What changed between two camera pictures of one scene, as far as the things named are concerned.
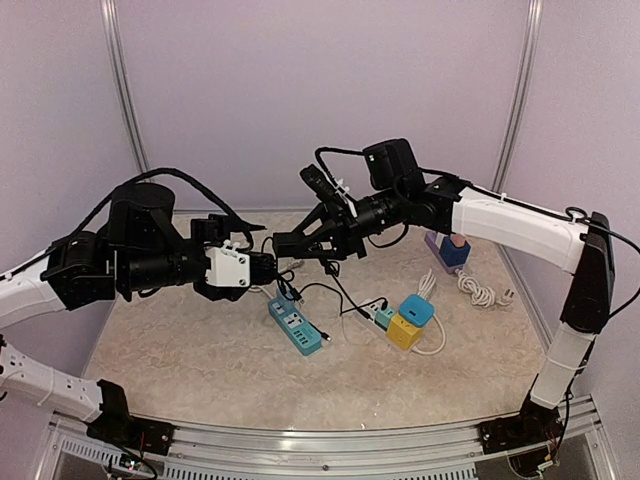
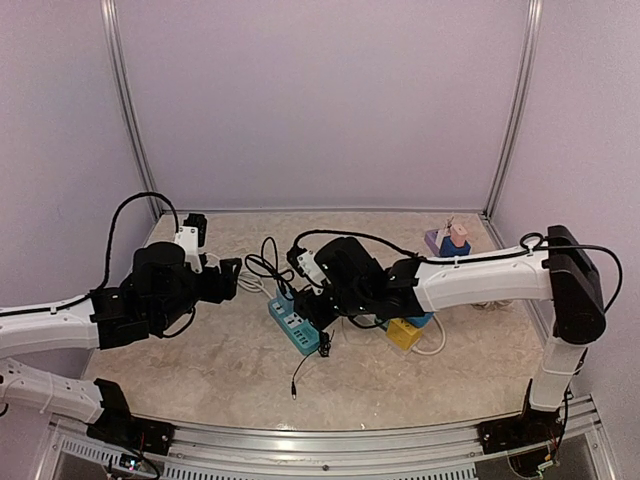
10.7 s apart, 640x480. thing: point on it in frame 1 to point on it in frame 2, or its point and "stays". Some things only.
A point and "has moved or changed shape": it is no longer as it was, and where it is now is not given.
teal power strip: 295,323 stays
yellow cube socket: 403,333 stays
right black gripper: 339,225 to 309,307
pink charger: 458,239 stays
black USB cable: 341,313 has moved or changed shape
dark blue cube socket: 451,255 stays
